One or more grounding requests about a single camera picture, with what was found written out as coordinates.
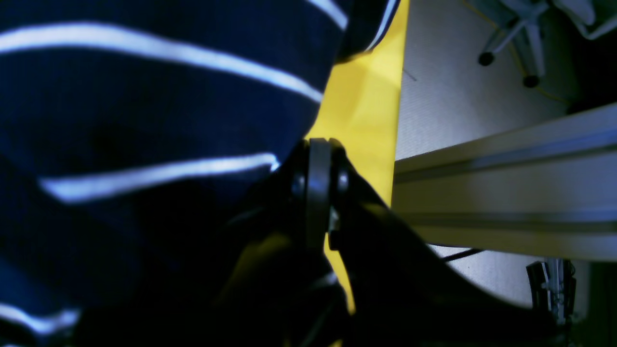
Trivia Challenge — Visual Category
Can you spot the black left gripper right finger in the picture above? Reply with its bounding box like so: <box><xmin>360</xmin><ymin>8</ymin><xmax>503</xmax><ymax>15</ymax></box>
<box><xmin>321</xmin><ymin>139</ymin><xmax>560</xmax><ymax>347</ymax></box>

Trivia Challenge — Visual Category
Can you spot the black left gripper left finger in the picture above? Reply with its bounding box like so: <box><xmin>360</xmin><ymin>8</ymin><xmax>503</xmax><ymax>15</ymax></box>
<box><xmin>72</xmin><ymin>139</ymin><xmax>321</xmax><ymax>347</ymax></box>

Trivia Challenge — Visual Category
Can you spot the navy white striped T-shirt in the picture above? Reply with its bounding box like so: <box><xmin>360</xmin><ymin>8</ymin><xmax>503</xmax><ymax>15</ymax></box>
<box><xmin>1</xmin><ymin>0</ymin><xmax>400</xmax><ymax>347</ymax></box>

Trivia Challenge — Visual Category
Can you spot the yellow table cloth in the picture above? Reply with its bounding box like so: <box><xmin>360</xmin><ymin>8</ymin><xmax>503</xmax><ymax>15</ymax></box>
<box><xmin>231</xmin><ymin>0</ymin><xmax>410</xmax><ymax>347</ymax></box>

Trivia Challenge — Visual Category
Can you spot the office chair base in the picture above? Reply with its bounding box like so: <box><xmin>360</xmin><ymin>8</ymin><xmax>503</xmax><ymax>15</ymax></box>
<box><xmin>465</xmin><ymin>0</ymin><xmax>617</xmax><ymax>90</ymax></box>

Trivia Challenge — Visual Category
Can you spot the aluminium frame rail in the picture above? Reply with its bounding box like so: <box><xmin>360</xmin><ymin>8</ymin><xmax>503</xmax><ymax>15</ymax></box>
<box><xmin>392</xmin><ymin>104</ymin><xmax>617</xmax><ymax>262</ymax></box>

